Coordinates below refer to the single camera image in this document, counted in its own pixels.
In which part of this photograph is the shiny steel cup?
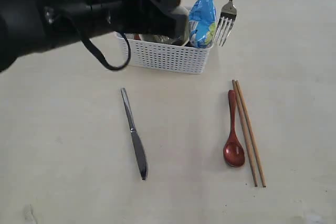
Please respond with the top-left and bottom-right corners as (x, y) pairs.
(154, 35), (175, 45)

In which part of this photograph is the blue snack packet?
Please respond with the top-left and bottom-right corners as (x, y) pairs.
(188, 0), (216, 48)

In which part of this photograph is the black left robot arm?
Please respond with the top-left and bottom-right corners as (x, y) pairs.
(1, 0), (188, 71)

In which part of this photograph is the white perforated plastic basket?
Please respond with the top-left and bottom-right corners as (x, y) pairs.
(115, 33), (213, 74)

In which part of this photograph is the dark red wooden spoon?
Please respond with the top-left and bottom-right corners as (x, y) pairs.
(223, 90), (245, 167)

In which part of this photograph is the steel table fork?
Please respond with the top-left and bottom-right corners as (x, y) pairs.
(214, 0), (237, 47)

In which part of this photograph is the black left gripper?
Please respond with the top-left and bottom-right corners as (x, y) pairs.
(60, 0), (186, 38)

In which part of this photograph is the steel table knife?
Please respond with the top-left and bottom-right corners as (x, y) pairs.
(121, 88), (148, 180)

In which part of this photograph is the brown wooden chopstick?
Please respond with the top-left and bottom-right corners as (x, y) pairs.
(235, 80), (267, 188)
(232, 80), (258, 187)

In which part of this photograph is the cream ceramic bowl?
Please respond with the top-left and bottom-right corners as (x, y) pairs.
(138, 5), (191, 47)

